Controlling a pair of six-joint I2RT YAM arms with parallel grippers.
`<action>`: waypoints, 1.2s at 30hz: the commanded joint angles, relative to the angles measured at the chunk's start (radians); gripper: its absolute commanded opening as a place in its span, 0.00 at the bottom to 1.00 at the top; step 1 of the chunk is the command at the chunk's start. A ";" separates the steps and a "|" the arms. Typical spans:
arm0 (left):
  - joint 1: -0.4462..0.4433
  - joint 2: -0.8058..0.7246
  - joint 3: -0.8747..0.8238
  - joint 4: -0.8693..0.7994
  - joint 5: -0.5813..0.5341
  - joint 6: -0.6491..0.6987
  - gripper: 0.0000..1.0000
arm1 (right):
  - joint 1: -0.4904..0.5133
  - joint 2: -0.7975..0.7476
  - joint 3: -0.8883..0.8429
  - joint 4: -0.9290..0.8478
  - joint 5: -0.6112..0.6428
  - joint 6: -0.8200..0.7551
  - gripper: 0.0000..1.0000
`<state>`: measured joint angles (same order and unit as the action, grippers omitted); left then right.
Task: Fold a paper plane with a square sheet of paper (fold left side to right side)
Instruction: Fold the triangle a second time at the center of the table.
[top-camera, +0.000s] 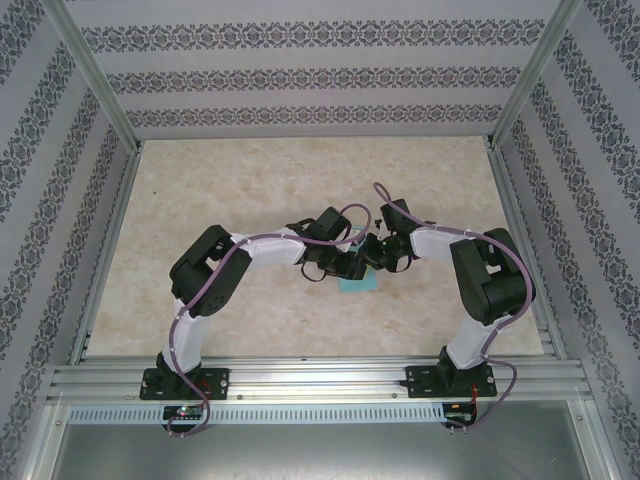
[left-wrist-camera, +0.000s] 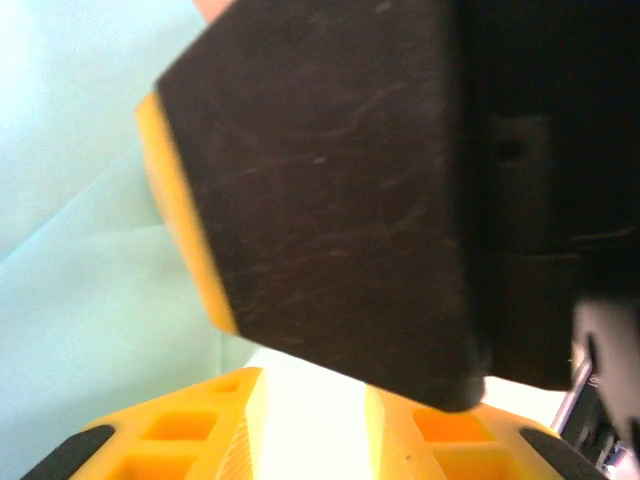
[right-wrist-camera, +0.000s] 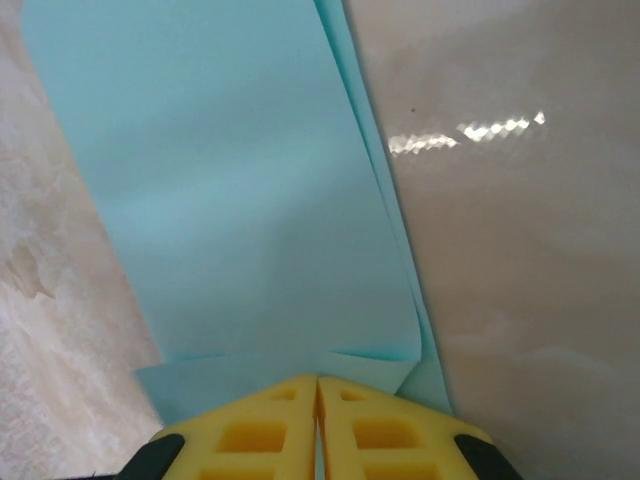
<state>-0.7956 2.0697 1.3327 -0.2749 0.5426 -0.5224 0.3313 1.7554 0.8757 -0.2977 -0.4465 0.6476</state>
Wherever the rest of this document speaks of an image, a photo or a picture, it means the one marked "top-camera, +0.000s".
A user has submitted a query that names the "teal paper sheet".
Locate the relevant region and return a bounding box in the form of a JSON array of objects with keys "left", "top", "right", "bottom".
[{"left": 337, "top": 224, "right": 380, "bottom": 295}]

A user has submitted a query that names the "grey sheet metal tray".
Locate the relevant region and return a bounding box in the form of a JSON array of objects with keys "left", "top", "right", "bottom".
[{"left": 39, "top": 402, "right": 616, "bottom": 480}]

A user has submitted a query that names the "aluminium mounting rail beam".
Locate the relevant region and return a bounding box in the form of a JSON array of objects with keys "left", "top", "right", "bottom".
[{"left": 47, "top": 354, "right": 594, "bottom": 404}]

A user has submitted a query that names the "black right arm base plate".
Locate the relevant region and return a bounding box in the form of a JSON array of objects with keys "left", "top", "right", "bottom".
[{"left": 405, "top": 364, "right": 499, "bottom": 400}]

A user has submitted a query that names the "aluminium table side rail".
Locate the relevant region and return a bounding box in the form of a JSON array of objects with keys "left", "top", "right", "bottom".
[
  {"left": 67, "top": 142, "right": 146, "bottom": 366},
  {"left": 487, "top": 142, "right": 569, "bottom": 361}
]

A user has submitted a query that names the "slotted white cable duct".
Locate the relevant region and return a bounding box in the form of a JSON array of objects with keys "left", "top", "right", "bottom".
[{"left": 67, "top": 403, "right": 446, "bottom": 425}]

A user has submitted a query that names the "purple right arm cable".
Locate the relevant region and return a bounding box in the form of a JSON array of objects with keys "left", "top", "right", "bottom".
[{"left": 373, "top": 180, "right": 539, "bottom": 436}]

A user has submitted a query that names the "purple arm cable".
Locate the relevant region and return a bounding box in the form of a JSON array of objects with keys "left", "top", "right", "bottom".
[
  {"left": 167, "top": 202, "right": 373, "bottom": 441},
  {"left": 373, "top": 180, "right": 539, "bottom": 436}
]

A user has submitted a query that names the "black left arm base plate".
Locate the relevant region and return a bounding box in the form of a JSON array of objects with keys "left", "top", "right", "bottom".
[{"left": 141, "top": 367, "right": 230, "bottom": 402}]

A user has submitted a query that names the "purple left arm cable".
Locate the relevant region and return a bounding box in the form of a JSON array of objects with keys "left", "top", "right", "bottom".
[{"left": 167, "top": 202, "right": 373, "bottom": 441}]

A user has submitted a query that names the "aluminium frame post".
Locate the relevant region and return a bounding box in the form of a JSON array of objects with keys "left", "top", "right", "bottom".
[
  {"left": 38, "top": 0, "right": 144, "bottom": 151},
  {"left": 487, "top": 0, "right": 589, "bottom": 150}
]

